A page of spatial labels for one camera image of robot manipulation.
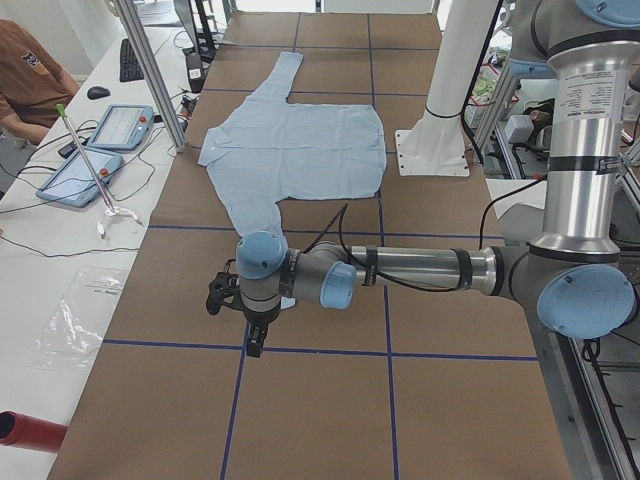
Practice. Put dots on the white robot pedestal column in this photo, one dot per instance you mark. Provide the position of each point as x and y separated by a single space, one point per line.
435 145

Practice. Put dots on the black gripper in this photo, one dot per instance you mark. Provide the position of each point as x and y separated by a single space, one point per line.
260 316

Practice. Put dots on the aluminium frame post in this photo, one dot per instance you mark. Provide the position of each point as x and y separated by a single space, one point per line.
134 29

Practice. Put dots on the white rod stand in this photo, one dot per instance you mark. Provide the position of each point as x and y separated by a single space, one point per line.
117 217

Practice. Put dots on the blue teach pendant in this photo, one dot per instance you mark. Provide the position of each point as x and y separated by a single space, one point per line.
72 184
122 128

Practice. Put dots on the black computer mouse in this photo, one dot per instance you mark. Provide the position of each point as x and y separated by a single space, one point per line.
97 92

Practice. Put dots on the blue teach pendant far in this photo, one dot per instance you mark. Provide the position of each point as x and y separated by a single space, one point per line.
122 128

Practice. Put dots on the person in brown shirt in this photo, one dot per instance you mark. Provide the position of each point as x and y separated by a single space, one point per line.
33 83

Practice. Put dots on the pink rod green tip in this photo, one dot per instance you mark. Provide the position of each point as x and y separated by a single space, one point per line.
70 127

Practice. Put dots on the clear plastic bag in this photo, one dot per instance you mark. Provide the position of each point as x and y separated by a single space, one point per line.
73 334

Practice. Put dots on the light blue button-up shirt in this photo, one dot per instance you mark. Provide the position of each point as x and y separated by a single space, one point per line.
269 150

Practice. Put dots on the black power adapter with label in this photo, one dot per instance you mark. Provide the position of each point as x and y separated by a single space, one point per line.
195 72

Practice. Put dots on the blue teach pendant near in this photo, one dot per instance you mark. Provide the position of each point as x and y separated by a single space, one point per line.
72 184

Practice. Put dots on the red cylinder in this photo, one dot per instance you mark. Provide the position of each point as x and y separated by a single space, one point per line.
27 432

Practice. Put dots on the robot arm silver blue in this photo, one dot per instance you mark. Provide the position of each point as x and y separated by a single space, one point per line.
567 277

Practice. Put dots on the black keyboard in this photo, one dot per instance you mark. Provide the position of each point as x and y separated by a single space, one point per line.
130 68

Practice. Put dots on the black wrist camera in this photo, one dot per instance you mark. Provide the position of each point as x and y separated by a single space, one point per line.
224 291

